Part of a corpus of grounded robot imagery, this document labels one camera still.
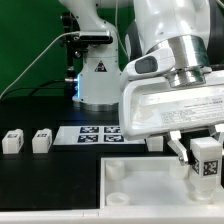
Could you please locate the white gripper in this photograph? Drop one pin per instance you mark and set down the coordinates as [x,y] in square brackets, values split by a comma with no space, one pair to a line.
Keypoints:
[151,107]

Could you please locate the white square tabletop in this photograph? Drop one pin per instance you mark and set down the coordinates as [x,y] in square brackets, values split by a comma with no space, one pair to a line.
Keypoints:
[151,182]

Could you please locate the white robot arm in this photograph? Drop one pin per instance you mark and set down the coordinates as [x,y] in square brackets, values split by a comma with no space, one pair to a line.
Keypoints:
[150,60]

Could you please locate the white fiducial marker sheet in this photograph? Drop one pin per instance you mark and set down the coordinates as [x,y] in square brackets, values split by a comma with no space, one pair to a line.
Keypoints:
[90,135]

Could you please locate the white L-shaped obstacle fence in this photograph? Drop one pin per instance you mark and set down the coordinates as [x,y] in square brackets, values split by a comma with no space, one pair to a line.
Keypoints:
[116,216]

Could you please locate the black camera stand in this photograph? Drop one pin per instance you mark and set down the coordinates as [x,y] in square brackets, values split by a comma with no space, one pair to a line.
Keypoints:
[70,43]

